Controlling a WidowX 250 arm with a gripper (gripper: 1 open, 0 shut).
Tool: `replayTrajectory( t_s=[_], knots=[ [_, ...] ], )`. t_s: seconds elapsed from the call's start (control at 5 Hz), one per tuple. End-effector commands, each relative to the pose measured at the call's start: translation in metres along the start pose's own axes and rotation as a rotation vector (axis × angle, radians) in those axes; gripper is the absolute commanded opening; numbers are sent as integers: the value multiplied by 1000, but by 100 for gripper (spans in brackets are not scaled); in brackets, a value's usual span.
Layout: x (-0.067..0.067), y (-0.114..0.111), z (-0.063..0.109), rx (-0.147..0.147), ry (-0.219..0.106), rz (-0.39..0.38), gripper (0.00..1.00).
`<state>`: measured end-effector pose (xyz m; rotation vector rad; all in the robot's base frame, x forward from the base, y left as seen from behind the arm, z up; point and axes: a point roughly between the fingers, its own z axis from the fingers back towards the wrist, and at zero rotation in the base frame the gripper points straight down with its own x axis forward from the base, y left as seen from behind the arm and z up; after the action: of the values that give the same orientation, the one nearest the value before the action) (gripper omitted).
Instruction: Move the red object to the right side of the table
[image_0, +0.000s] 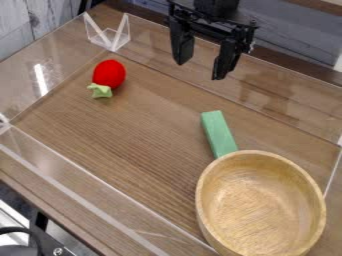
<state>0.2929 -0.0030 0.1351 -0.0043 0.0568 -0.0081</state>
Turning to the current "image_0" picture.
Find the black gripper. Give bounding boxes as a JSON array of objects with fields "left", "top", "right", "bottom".
[{"left": 167, "top": 0, "right": 258, "bottom": 80}]

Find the wooden bowl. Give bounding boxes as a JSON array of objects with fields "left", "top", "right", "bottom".
[{"left": 195, "top": 150, "right": 326, "bottom": 256}]

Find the clear acrylic barrier wall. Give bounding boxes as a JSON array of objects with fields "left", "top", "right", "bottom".
[{"left": 0, "top": 15, "right": 342, "bottom": 256}]

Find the green rectangular block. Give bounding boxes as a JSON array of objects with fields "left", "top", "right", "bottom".
[{"left": 200, "top": 111, "right": 238, "bottom": 158}]

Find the red plush strawberry toy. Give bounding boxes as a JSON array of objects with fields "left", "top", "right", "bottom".
[{"left": 87, "top": 59, "right": 127, "bottom": 99}]

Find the black table frame bracket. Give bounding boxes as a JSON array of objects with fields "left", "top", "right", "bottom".
[{"left": 29, "top": 211, "right": 76, "bottom": 256}]

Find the black cable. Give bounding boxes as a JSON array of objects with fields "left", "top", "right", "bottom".
[{"left": 0, "top": 226, "right": 44, "bottom": 256}]

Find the clear acrylic corner bracket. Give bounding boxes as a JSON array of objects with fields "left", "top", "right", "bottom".
[{"left": 83, "top": 13, "right": 131, "bottom": 52}]

